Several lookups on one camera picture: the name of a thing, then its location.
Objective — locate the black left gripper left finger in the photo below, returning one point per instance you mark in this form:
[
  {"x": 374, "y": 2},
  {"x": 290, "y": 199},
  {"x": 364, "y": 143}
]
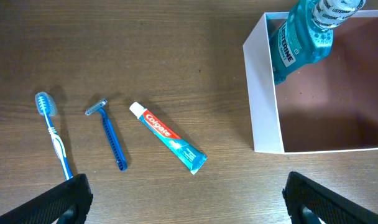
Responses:
[{"x": 69, "y": 202}]

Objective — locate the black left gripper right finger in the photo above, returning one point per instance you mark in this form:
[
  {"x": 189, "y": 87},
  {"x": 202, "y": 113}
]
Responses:
[{"x": 309, "y": 202}]

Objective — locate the blue disposable razor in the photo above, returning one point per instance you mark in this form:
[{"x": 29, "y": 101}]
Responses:
[{"x": 110, "y": 133}]

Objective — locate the Colgate toothpaste tube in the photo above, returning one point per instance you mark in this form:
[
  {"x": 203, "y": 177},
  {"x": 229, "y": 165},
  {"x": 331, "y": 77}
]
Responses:
[{"x": 190, "y": 156}]

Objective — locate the blue Listerine mouthwash bottle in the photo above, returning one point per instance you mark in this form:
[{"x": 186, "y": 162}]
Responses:
[{"x": 307, "y": 34}]

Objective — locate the blue white toothbrush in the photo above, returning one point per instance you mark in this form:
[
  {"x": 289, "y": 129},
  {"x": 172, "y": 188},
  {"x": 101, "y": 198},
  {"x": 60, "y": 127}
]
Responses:
[{"x": 47, "y": 108}]

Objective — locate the white cardboard box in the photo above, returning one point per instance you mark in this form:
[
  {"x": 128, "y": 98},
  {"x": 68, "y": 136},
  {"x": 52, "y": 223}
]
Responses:
[{"x": 330, "y": 106}]

